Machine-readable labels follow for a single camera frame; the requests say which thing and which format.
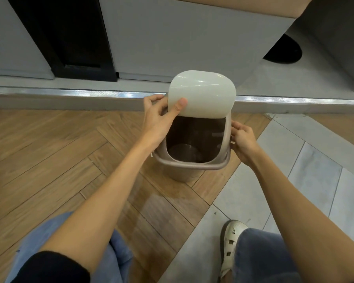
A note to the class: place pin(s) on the person's right hand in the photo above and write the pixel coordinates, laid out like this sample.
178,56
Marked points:
246,145

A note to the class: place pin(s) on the person's left hand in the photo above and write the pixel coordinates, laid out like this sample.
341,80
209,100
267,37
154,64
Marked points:
155,123

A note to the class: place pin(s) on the person's right thumb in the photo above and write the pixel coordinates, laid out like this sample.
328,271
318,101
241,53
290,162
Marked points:
238,126

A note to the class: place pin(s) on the person's left thumb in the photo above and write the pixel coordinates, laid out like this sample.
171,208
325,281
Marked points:
177,110

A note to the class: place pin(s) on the white trash bin lid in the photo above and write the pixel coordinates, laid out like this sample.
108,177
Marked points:
205,94

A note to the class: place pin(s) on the beige plastic trash bin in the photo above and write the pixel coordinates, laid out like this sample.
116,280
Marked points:
194,167

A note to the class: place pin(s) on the person's right forearm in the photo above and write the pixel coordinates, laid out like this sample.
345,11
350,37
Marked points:
306,221

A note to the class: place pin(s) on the person's left forearm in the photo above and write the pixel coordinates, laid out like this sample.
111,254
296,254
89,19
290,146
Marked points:
106,197

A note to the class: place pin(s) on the grey cabinet with tan top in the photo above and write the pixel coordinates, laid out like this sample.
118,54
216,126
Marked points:
180,41

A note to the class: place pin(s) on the black round base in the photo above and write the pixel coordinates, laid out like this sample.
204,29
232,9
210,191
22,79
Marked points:
284,51

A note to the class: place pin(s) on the metal threshold strip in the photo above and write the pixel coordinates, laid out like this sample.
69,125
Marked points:
76,93

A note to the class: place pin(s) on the white sandal shoe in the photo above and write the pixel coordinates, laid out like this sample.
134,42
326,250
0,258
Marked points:
231,241

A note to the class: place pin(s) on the black recessed panel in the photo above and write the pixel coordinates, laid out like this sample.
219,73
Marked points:
76,35

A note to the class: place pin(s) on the grey side cabinet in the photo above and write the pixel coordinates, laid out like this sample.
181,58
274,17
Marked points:
336,35

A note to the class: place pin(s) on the blue jeans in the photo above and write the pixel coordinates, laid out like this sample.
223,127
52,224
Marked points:
122,256

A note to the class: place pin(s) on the grey cabinet panel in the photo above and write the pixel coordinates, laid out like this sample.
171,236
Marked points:
14,35

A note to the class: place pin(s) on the black sleeve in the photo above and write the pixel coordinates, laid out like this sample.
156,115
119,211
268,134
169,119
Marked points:
47,268

